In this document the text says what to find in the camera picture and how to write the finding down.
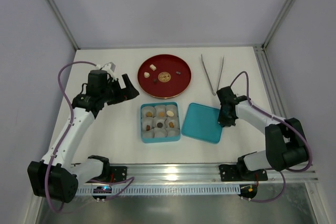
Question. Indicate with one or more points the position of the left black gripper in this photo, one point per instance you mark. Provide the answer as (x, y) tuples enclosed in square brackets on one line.
[(119, 89)]

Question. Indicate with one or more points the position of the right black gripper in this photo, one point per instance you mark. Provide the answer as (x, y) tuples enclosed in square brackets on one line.
[(226, 115)]

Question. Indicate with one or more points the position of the red round tray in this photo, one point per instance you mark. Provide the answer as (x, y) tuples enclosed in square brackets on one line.
[(165, 63)]

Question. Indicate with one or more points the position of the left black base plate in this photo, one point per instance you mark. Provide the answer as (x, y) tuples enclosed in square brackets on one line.
[(117, 174)]

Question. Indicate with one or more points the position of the aluminium rail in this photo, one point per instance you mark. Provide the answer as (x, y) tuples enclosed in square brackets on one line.
[(204, 172)]

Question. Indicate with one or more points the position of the cream oval chocolate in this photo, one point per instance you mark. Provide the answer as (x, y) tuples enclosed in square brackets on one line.
[(170, 113)]

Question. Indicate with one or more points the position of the metal tongs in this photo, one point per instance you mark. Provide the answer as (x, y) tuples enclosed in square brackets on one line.
[(213, 75)]

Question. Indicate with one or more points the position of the perforated cable duct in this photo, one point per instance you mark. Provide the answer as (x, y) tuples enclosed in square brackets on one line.
[(159, 190)]

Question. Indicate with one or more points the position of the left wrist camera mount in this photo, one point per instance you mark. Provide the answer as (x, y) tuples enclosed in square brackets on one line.
[(108, 67)]

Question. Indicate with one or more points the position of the left aluminium frame post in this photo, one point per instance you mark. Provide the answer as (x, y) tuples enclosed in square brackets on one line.
[(61, 21)]

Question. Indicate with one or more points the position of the white chocolate cube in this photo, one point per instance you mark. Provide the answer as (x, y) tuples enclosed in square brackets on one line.
[(153, 67)]

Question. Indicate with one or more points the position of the teal box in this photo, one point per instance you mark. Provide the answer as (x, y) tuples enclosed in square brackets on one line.
[(173, 135)]

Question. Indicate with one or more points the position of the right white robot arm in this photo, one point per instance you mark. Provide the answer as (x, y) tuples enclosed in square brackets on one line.
[(285, 143)]

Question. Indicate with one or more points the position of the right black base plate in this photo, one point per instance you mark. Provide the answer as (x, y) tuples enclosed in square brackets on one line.
[(239, 173)]

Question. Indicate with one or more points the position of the right aluminium frame post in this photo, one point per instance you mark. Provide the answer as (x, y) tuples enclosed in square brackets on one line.
[(285, 9)]

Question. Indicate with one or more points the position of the teal box lid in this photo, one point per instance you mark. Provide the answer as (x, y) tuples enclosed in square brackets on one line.
[(201, 123)]

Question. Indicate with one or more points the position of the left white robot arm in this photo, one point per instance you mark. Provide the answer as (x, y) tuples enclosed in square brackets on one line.
[(54, 177)]

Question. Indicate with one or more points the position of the aluminium frame post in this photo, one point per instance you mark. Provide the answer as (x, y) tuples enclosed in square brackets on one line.
[(61, 21), (285, 9)]

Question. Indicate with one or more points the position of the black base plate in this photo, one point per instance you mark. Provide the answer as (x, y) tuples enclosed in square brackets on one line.
[(239, 173), (117, 174)]

